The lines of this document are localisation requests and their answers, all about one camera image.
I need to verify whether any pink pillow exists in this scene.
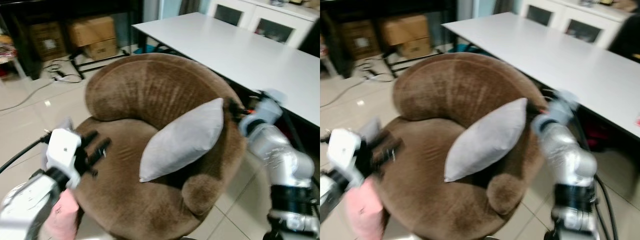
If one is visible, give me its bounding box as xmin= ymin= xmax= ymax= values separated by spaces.
xmin=42 ymin=189 xmax=81 ymax=240
xmin=345 ymin=177 xmax=388 ymax=240

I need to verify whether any grey pillow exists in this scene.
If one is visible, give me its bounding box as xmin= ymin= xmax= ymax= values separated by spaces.
xmin=444 ymin=97 xmax=529 ymax=183
xmin=139 ymin=97 xmax=225 ymax=183

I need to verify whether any brown round sofa chair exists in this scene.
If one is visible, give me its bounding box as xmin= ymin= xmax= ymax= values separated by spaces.
xmin=70 ymin=52 xmax=248 ymax=240
xmin=377 ymin=52 xmax=551 ymax=240

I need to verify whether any long white table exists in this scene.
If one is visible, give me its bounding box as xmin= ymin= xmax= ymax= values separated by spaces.
xmin=441 ymin=12 xmax=640 ymax=138
xmin=132 ymin=12 xmax=321 ymax=126

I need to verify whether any black metal rack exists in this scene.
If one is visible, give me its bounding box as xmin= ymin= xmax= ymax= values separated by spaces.
xmin=381 ymin=46 xmax=441 ymax=78
xmin=69 ymin=47 xmax=132 ymax=80

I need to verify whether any small light cardboard box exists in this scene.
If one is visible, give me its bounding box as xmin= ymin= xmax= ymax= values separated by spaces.
xmin=397 ymin=37 xmax=433 ymax=60
xmin=82 ymin=39 xmax=119 ymax=62

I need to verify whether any white glass-door cabinet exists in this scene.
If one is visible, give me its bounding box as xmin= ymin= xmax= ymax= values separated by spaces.
xmin=207 ymin=0 xmax=321 ymax=51
xmin=517 ymin=0 xmax=633 ymax=51

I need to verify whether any dark cardboard box with label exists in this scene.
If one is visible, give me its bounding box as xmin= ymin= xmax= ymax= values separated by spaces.
xmin=340 ymin=20 xmax=383 ymax=61
xmin=27 ymin=21 xmax=68 ymax=62

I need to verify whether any large light cardboard box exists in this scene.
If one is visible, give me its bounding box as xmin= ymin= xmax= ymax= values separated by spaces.
xmin=380 ymin=15 xmax=431 ymax=47
xmin=67 ymin=16 xmax=118 ymax=48

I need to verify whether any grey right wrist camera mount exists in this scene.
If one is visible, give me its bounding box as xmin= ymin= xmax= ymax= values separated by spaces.
xmin=252 ymin=90 xmax=287 ymax=126
xmin=547 ymin=90 xmax=581 ymax=126

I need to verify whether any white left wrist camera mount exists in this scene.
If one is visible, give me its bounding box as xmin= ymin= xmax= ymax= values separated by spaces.
xmin=327 ymin=127 xmax=363 ymax=173
xmin=45 ymin=127 xmax=82 ymax=176

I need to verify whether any thin floor cable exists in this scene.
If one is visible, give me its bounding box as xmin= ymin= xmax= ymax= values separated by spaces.
xmin=0 ymin=59 xmax=83 ymax=112
xmin=320 ymin=57 xmax=396 ymax=108

